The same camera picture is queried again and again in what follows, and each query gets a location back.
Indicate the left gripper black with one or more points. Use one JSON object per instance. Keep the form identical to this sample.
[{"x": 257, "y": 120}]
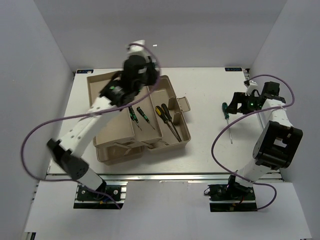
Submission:
[{"x": 153, "y": 72}]

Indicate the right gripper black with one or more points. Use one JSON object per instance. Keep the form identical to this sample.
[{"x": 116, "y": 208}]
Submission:
[{"x": 239, "y": 97}]

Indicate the green handle long screwdriver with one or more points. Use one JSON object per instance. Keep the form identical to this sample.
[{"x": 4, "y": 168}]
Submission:
[{"x": 227, "y": 120}]

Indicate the small black green precision screwdriver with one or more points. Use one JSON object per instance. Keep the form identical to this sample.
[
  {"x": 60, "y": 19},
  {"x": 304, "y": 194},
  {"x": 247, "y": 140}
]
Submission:
[{"x": 133, "y": 116}]

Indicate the yellow black long screwdriver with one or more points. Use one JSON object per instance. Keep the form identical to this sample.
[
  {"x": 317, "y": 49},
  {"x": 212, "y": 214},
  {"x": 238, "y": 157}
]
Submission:
[{"x": 168, "y": 115}]

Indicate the yellow black handle file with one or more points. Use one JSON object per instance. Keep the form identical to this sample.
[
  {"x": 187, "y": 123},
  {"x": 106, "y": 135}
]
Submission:
[{"x": 162, "y": 115}]

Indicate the short black green precision screwdriver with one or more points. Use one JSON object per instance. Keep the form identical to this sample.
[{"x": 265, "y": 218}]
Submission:
[{"x": 141, "y": 112}]

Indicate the beige cantilever toolbox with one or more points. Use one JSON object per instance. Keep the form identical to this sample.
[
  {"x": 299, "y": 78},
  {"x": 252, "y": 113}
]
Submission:
[{"x": 121, "y": 140}]

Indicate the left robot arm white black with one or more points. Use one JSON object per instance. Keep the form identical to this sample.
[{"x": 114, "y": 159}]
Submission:
[{"x": 68, "y": 150}]

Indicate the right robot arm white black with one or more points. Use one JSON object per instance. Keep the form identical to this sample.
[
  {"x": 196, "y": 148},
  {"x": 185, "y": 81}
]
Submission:
[{"x": 294, "y": 135}]

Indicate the blue label sticker right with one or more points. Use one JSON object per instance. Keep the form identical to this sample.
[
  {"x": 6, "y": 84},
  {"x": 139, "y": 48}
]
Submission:
[{"x": 233, "y": 69}]

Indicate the blue label sticker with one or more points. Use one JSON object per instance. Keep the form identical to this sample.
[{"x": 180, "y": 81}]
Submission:
[
  {"x": 233, "y": 69},
  {"x": 84, "y": 71}
]

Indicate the blue label sticker left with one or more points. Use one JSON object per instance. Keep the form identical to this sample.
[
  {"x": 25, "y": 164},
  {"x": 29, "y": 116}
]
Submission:
[{"x": 84, "y": 71}]

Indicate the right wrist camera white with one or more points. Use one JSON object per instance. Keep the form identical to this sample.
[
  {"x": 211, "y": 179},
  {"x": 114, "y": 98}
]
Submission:
[{"x": 251, "y": 87}]

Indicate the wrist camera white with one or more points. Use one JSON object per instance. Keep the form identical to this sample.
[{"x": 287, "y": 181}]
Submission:
[
  {"x": 136, "y": 49},
  {"x": 251, "y": 87}
]

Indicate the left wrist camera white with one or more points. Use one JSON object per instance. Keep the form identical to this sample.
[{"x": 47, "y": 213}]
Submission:
[{"x": 136, "y": 49}]

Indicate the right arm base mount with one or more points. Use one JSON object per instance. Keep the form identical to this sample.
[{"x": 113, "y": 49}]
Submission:
[{"x": 221, "y": 200}]

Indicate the aluminium front rail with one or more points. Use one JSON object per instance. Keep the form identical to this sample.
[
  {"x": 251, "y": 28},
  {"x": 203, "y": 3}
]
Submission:
[{"x": 269, "y": 177}]

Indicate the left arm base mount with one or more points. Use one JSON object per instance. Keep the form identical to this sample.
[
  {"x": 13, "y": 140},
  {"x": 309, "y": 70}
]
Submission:
[{"x": 113, "y": 198}]

